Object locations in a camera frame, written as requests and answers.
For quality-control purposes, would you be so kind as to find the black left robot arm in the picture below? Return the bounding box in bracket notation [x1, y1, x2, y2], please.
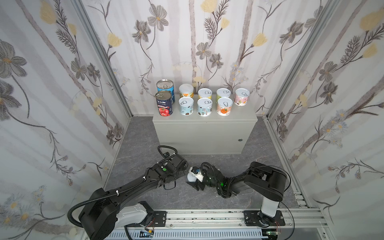
[67, 145, 189, 240]

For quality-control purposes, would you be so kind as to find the white ribbed cable duct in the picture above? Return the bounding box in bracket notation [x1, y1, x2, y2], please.
[104, 229, 265, 240]

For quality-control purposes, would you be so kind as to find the grey metal cabinet box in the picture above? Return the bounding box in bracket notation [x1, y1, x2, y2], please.
[153, 103, 258, 155]

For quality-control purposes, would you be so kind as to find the white lid can yellow label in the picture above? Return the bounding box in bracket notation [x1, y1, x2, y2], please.
[198, 88, 213, 99]

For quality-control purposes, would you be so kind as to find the blue label soup can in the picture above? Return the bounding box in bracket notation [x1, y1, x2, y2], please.
[156, 79, 175, 104]

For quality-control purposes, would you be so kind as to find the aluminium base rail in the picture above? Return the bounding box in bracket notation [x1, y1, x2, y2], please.
[104, 205, 335, 240]

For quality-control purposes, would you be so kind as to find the white lid can pink label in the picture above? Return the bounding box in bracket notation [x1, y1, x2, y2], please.
[187, 171, 197, 183]

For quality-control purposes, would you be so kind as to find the white lid can green label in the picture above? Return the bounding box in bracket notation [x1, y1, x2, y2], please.
[216, 88, 231, 100]

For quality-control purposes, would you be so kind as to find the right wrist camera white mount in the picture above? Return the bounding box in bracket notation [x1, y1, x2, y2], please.
[189, 167, 204, 183]

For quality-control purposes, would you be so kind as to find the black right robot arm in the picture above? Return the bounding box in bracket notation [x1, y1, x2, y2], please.
[187, 162, 291, 228]

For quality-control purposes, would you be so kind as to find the dark red label can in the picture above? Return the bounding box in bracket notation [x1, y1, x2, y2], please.
[156, 91, 173, 117]

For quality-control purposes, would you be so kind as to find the white lid can blue label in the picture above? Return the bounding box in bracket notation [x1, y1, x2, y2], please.
[197, 98, 213, 117]

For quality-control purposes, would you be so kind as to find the white lid can orange label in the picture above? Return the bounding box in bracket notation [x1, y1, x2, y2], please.
[179, 84, 194, 98]

